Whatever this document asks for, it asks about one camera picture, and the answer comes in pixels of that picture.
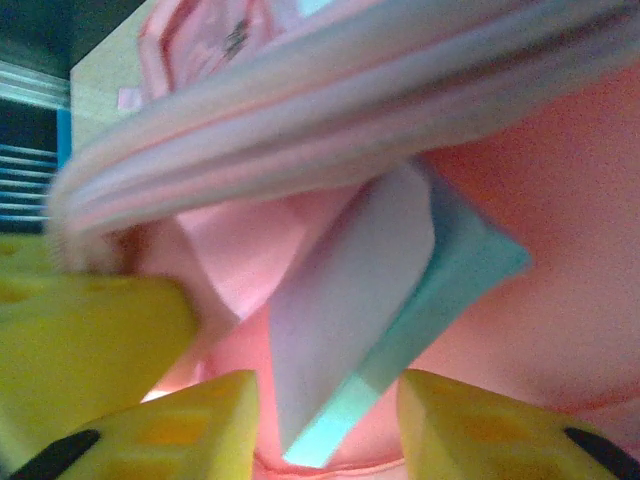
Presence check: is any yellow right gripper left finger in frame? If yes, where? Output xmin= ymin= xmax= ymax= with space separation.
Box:
xmin=9 ymin=369 xmax=260 ymax=480

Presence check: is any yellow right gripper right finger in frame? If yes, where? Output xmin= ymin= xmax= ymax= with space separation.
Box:
xmin=397 ymin=368 xmax=640 ymax=480

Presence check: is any light blue sticky notepad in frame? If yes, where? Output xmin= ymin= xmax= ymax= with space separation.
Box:
xmin=268 ymin=159 xmax=532 ymax=470

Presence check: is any pink backpack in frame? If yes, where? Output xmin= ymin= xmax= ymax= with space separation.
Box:
xmin=47 ymin=0 xmax=640 ymax=480

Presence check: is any blue table edge strip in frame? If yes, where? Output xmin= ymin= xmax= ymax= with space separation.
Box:
xmin=55 ymin=107 xmax=74 ymax=167

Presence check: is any aluminium side rail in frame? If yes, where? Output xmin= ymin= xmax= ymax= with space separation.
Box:
xmin=0 ymin=60 xmax=69 ymax=107

